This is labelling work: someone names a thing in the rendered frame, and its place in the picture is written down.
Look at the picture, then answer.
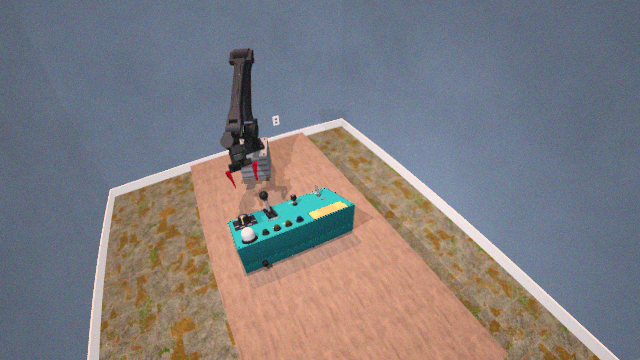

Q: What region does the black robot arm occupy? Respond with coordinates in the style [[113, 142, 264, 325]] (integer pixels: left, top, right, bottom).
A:
[[220, 48, 265, 163]]

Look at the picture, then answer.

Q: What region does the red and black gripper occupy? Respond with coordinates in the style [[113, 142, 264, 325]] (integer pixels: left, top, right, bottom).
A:
[[225, 158, 258, 188]]

